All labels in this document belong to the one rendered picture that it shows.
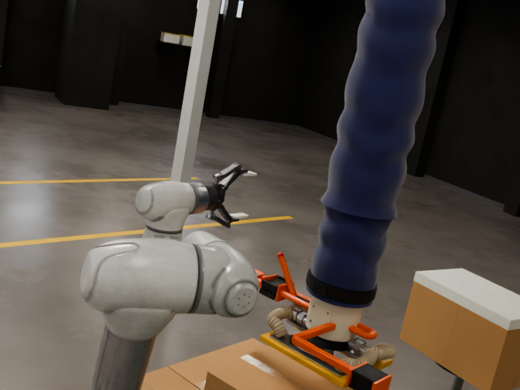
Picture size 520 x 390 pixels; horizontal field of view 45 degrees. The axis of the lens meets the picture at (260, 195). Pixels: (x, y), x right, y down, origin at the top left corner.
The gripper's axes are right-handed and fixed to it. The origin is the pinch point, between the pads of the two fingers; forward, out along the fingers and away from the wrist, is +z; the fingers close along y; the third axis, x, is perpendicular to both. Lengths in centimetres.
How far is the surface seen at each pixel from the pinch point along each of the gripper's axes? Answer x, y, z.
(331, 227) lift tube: 25.1, 3.7, 12.0
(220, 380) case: 3, 64, 1
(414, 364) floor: -45, 158, 275
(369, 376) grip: 58, 32, -6
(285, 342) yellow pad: 18.2, 44.9, 10.8
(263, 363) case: 3, 63, 22
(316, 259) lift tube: 21.4, 15.5, 13.2
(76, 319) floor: -212, 158, 95
